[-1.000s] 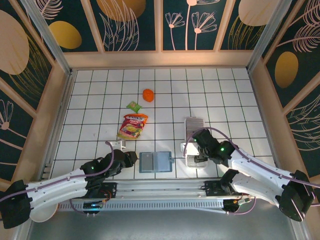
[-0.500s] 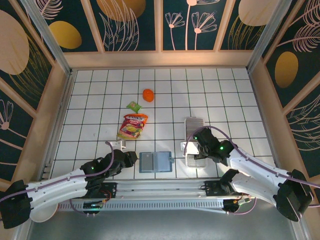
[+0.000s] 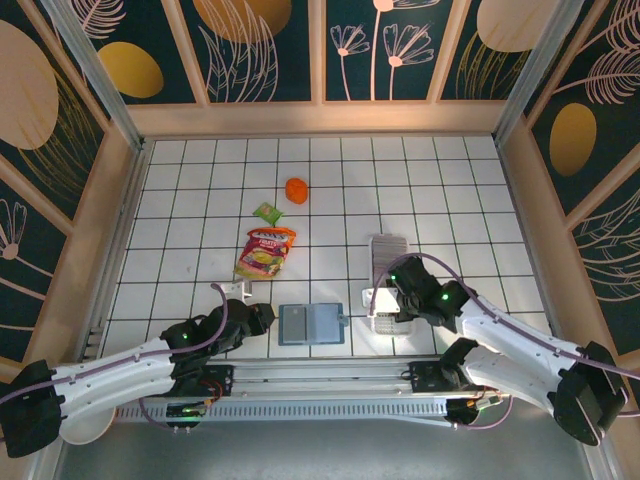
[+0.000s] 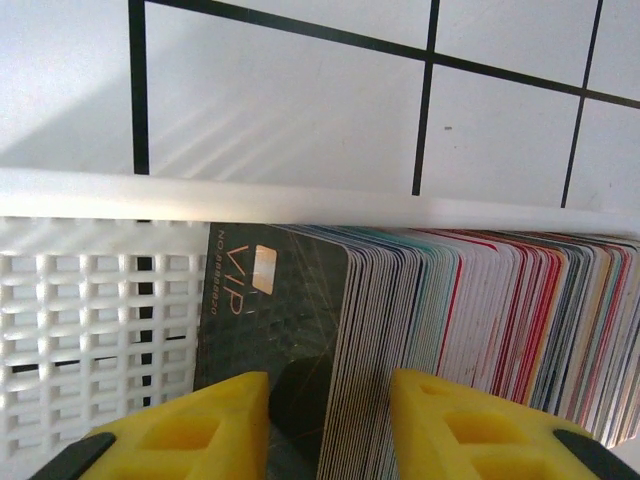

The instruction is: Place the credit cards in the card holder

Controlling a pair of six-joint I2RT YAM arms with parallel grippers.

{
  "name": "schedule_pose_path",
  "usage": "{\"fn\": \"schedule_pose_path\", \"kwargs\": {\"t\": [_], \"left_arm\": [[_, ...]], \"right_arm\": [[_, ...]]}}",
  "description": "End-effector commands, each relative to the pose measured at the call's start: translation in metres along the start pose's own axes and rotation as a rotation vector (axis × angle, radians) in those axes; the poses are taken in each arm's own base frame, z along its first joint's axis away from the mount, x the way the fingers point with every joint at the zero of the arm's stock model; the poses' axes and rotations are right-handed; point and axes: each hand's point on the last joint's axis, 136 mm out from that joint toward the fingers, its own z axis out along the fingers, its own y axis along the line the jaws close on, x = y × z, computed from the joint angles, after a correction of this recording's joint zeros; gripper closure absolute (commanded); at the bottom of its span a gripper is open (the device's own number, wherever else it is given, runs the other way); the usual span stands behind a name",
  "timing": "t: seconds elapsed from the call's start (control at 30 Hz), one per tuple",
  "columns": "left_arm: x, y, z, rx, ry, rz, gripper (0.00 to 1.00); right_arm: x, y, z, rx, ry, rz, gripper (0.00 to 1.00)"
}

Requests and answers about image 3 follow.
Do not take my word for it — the aluminium side rail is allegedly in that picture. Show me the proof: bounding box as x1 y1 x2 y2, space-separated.
87 142 149 351
497 142 564 354

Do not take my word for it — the black controller box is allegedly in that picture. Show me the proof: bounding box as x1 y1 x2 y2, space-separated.
166 399 207 432
446 398 484 431

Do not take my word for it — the white bowl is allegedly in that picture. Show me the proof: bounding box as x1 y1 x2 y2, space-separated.
57 404 115 445

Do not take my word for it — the slotted grey cable duct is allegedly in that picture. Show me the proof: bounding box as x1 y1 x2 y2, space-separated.
114 398 451 426

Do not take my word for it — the green snack packet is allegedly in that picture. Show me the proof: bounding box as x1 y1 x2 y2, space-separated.
252 201 285 225

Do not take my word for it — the fruit candy bag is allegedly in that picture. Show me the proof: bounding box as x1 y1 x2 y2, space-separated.
233 227 297 280

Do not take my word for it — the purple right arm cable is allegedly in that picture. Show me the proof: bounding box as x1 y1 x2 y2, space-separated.
367 252 640 374

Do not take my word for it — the blue card holder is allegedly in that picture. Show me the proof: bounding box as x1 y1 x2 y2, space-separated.
277 301 349 347

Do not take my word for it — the white plastic basket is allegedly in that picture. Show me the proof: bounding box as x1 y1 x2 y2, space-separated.
366 232 417 337

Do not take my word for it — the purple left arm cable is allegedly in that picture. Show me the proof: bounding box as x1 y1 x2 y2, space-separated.
0 282 231 406

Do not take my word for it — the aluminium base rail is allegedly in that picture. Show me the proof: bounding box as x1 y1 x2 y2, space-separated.
199 355 551 401

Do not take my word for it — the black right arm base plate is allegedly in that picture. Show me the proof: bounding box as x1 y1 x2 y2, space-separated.
408 360 501 401

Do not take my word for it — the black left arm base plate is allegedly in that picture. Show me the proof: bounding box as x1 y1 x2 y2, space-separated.
197 363 236 399

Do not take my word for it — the orange toy fruit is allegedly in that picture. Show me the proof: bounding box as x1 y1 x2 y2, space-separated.
285 177 310 205

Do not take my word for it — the aluminium corner post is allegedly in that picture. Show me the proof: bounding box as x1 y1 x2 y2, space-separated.
39 0 147 154
492 0 587 147

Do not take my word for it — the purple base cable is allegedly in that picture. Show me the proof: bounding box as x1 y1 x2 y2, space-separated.
452 389 514 432
138 393 177 432

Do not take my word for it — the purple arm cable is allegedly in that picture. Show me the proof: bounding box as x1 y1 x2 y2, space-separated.
0 282 231 406
367 252 640 374

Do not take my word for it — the stack of plastic cards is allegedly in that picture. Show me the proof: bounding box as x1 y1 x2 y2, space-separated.
373 234 409 274

